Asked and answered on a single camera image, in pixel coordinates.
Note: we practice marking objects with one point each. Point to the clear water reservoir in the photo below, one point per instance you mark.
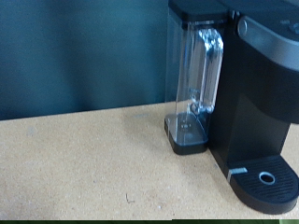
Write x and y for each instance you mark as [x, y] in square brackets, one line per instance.
[199, 77]

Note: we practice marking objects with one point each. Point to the black Keurig coffee machine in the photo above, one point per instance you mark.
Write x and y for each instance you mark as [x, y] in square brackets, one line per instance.
[249, 118]

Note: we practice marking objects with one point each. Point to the grey tape strip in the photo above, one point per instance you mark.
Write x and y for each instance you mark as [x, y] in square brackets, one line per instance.
[237, 170]

